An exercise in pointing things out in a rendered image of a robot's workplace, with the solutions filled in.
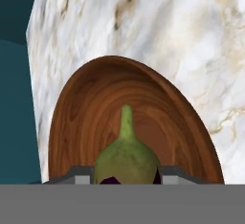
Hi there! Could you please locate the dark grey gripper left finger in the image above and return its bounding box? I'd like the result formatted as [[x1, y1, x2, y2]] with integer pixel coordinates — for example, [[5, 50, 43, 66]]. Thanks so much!
[[43, 166, 96, 186]]

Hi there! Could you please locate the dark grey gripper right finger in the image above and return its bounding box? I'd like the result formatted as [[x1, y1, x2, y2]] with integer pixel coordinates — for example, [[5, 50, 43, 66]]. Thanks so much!
[[160, 165, 209, 186]]

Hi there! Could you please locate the brown wooden bowl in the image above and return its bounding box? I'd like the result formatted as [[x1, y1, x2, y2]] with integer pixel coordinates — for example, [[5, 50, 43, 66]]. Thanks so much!
[[48, 55, 225, 186]]

